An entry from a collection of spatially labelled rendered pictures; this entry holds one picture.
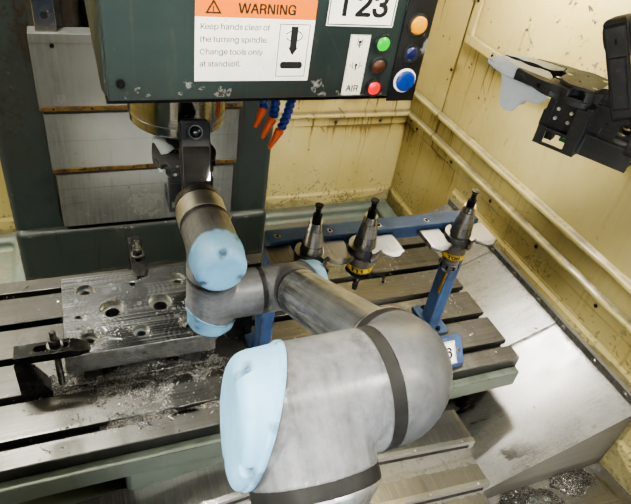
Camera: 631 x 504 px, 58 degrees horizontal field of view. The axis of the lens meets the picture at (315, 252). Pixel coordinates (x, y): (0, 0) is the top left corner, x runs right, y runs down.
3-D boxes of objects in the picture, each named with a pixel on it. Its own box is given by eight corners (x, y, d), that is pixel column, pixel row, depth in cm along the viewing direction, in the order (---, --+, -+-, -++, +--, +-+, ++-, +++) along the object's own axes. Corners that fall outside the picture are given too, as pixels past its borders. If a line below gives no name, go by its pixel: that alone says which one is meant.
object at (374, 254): (373, 244, 115) (376, 234, 114) (381, 263, 111) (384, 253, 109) (343, 244, 114) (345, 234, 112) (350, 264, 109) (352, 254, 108)
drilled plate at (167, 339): (215, 349, 122) (216, 332, 119) (67, 374, 112) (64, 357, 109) (194, 278, 138) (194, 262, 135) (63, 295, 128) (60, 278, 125)
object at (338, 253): (356, 264, 108) (357, 260, 108) (331, 267, 106) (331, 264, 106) (342, 241, 113) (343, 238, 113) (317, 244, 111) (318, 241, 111)
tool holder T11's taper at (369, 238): (372, 237, 113) (379, 208, 109) (378, 251, 109) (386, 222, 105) (351, 237, 112) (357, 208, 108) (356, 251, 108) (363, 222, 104)
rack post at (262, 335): (278, 365, 126) (294, 262, 108) (255, 370, 124) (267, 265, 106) (265, 333, 133) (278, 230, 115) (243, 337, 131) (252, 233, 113)
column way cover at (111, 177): (235, 214, 168) (247, 37, 137) (59, 231, 151) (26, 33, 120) (231, 205, 172) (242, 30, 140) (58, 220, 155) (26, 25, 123)
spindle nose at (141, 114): (200, 93, 107) (201, 27, 99) (240, 132, 97) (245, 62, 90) (114, 103, 99) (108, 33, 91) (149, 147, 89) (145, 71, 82)
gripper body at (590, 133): (525, 139, 72) (621, 179, 67) (552, 72, 67) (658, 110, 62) (547, 123, 77) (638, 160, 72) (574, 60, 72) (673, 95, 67)
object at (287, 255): (302, 271, 104) (302, 267, 104) (274, 275, 102) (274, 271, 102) (290, 247, 109) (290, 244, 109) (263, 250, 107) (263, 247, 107)
